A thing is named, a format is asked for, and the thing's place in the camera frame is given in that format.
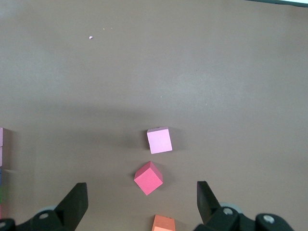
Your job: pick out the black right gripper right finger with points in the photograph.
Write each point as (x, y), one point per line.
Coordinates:
(209, 207)

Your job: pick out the red foam block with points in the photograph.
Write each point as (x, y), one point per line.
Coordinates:
(147, 180)

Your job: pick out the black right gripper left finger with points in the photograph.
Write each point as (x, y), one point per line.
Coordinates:
(69, 209)

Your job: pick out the brown paper table cover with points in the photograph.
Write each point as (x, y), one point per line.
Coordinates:
(168, 72)

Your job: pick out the pink foam block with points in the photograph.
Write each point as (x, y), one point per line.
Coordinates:
(1, 156)
(1, 137)
(159, 141)

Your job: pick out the orange foam block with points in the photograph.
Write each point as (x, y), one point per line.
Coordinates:
(163, 223)

